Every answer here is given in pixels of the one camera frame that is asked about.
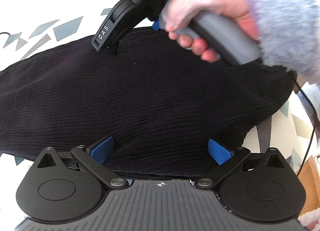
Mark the black corduroy garment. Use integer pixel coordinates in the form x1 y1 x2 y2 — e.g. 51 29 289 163
0 26 299 180

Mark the person's right hand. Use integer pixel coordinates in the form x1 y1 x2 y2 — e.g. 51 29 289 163
153 0 261 66

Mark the geometric patterned table cloth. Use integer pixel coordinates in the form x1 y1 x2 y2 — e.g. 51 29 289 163
0 7 320 179

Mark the black thin cable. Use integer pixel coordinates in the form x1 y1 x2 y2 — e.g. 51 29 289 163
293 73 316 177

